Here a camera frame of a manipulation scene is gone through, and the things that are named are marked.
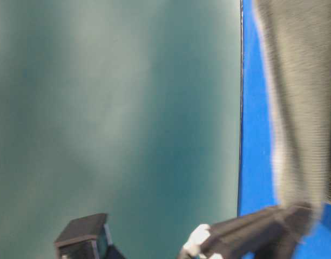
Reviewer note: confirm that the blue table cloth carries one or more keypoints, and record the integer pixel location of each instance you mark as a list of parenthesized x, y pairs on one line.
[(255, 179)]

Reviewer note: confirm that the green backdrop board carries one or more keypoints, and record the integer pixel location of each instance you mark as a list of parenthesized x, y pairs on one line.
[(130, 108)]

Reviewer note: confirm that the gripper with white pads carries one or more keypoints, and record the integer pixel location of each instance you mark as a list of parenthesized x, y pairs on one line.
[(249, 233)]

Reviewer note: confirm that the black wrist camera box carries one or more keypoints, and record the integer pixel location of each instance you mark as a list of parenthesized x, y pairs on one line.
[(87, 237)]

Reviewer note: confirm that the large grey towel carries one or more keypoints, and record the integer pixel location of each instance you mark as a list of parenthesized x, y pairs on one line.
[(296, 45)]

